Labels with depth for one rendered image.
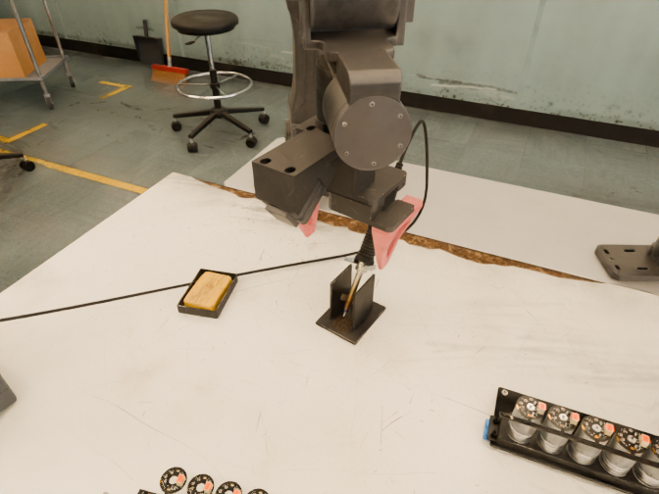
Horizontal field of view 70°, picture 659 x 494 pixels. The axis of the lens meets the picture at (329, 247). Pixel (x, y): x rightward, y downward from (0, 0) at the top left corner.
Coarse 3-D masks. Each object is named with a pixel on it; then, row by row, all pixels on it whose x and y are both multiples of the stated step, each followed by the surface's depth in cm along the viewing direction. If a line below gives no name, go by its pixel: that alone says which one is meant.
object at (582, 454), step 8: (576, 432) 44; (592, 440) 42; (568, 448) 45; (576, 448) 44; (584, 448) 43; (592, 448) 42; (576, 456) 44; (584, 456) 43; (592, 456) 43; (584, 464) 44
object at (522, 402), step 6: (522, 396) 45; (528, 396) 45; (522, 402) 44; (528, 402) 44; (534, 402) 44; (522, 408) 44; (534, 408) 44; (522, 414) 43; (528, 414) 43; (534, 414) 43; (540, 414) 43
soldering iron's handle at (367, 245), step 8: (400, 168) 56; (392, 192) 56; (384, 200) 56; (392, 200) 56; (384, 208) 56; (368, 224) 57; (368, 232) 57; (368, 240) 57; (368, 248) 57; (360, 256) 57; (368, 256) 57
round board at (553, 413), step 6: (552, 408) 44; (558, 408) 44; (564, 408) 44; (552, 414) 43; (558, 414) 43; (564, 414) 43; (570, 414) 43; (552, 420) 43; (558, 420) 43; (558, 426) 42; (570, 426) 42; (576, 426) 42
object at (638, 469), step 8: (648, 448) 42; (640, 456) 43; (648, 456) 41; (640, 464) 42; (640, 472) 42; (648, 472) 42; (656, 472) 41; (640, 480) 43; (648, 480) 42; (656, 480) 42
